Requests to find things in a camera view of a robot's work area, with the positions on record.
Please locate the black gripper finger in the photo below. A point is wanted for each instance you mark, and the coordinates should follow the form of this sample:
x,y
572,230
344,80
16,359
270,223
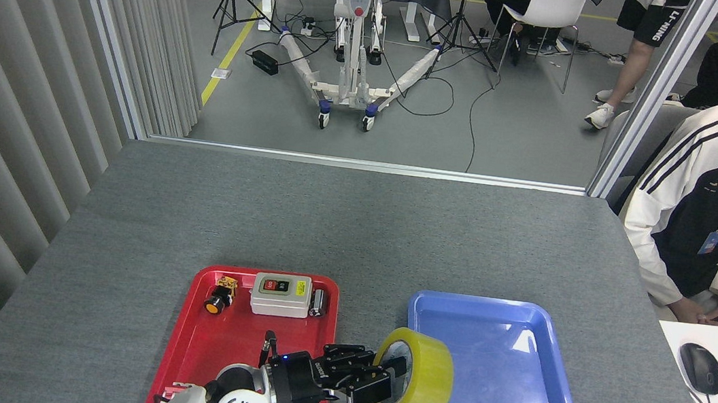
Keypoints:
x,y
370,391
353,362

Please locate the silver post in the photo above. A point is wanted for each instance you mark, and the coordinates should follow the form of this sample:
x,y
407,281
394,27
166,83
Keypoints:
x,y
656,94

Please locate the grey push button switch box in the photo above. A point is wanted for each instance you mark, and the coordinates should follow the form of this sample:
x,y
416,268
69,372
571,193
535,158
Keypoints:
x,y
278,302

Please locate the yellow black push button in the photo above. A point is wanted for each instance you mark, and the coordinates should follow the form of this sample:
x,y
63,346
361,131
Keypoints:
x,y
218,299

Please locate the red plastic tray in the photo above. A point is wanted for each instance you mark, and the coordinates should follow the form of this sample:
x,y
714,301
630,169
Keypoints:
x,y
226,336

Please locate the white power strip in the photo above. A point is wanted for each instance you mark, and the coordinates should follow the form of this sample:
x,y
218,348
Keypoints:
x,y
307,29
616,59

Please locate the black computer mouse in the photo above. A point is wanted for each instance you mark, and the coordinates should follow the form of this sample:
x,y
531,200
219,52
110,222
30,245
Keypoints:
x,y
700,368

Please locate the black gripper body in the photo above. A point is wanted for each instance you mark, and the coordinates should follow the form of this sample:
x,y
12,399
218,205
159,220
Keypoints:
x,y
302,386

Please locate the grey chair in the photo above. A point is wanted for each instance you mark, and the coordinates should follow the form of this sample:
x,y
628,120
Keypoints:
x,y
673,127

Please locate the white floor plate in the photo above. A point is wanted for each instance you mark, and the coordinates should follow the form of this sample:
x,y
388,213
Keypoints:
x,y
220,73

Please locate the silver table edge rail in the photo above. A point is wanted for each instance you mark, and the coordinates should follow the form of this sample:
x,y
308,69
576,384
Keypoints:
x,y
363,164

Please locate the small black cylinder switch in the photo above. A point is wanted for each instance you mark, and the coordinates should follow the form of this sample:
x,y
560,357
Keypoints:
x,y
318,302

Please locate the black power adapter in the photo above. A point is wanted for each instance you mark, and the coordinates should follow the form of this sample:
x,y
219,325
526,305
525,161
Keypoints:
x,y
265,62

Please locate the person's right hand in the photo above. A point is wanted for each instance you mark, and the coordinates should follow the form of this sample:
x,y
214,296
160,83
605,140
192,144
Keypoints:
x,y
688,310

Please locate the person in black shorts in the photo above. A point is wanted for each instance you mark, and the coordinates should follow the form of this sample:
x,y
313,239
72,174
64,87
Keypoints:
x,y
651,22

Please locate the yellow tape roll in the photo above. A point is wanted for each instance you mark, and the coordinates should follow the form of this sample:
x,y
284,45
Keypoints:
x,y
427,374

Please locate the white chair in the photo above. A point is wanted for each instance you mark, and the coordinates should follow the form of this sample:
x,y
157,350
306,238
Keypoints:
x,y
551,2

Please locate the blue plastic tray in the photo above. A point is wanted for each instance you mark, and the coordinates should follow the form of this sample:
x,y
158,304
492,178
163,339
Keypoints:
x,y
501,383

